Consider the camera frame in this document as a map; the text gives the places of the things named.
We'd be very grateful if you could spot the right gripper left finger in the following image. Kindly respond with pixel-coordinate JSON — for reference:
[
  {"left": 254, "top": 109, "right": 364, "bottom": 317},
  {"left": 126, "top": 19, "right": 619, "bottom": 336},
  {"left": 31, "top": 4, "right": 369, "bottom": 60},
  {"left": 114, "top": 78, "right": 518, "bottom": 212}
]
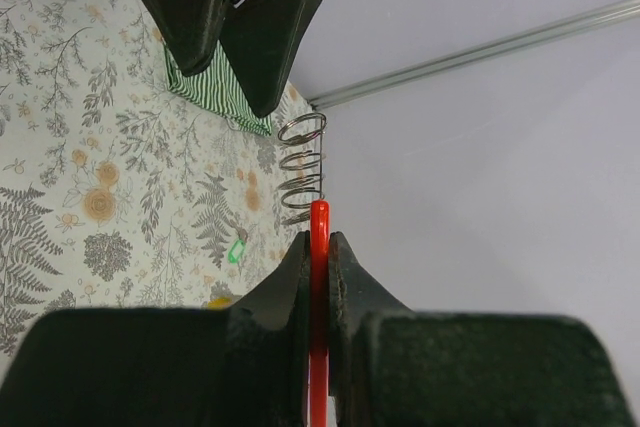
[{"left": 1, "top": 232, "right": 310, "bottom": 426}]

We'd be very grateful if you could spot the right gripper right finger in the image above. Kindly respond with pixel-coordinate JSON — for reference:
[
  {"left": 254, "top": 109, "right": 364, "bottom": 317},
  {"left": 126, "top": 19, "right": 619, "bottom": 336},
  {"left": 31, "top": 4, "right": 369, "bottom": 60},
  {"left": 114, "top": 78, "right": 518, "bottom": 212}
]
[{"left": 329, "top": 232, "right": 636, "bottom": 426}]

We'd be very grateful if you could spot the green striped cloth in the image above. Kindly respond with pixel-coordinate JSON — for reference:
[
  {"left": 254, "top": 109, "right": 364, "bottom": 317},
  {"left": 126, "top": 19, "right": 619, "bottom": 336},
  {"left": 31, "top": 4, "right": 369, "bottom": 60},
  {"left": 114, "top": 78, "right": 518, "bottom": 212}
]
[{"left": 164, "top": 42, "right": 273, "bottom": 137}]

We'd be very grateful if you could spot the green key tag centre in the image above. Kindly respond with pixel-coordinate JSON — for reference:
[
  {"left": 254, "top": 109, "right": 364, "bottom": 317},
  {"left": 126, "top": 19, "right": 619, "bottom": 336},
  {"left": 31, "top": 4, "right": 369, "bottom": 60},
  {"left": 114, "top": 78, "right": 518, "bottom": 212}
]
[{"left": 227, "top": 238, "right": 246, "bottom": 264}]

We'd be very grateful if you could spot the grey red key ring holder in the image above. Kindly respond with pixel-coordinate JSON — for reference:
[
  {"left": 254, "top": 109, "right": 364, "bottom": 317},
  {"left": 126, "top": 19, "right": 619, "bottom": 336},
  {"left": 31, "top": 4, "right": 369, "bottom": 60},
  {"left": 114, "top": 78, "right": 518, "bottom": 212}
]
[{"left": 277, "top": 111, "right": 330, "bottom": 426}]

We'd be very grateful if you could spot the yellow key tag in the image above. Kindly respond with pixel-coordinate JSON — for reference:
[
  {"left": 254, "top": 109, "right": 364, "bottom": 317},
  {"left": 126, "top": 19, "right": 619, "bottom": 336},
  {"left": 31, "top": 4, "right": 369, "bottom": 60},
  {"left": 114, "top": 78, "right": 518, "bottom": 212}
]
[{"left": 207, "top": 297, "right": 234, "bottom": 310}]

